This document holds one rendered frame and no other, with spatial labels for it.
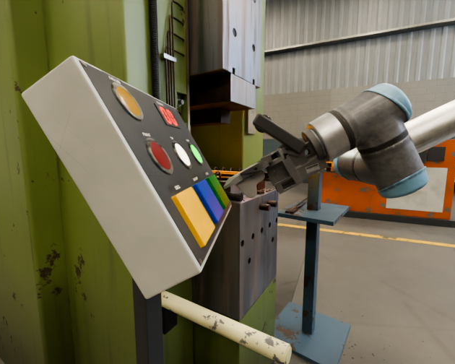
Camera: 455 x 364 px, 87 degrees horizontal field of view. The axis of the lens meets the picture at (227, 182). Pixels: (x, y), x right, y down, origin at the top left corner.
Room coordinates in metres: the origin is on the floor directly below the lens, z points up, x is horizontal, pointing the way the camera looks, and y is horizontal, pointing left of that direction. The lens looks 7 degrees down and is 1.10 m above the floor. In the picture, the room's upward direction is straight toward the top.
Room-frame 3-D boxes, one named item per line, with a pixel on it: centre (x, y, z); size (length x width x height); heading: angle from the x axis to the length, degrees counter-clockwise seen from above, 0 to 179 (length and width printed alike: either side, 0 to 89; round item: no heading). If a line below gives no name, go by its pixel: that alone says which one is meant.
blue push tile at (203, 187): (0.43, 0.04, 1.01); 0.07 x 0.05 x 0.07; 173
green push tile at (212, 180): (0.53, 0.02, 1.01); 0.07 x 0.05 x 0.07; 173
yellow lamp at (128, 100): (0.34, 0.14, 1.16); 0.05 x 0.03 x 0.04; 148
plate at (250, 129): (1.30, -0.12, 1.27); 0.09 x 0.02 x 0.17; 148
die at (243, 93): (1.08, 0.11, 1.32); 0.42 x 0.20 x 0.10; 58
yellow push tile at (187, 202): (0.33, 0.05, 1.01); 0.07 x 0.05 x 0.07; 173
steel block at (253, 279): (1.13, 0.09, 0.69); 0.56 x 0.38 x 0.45; 58
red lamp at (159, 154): (0.34, 0.09, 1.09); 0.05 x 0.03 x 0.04; 148
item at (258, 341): (0.63, 0.04, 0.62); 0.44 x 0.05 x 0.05; 58
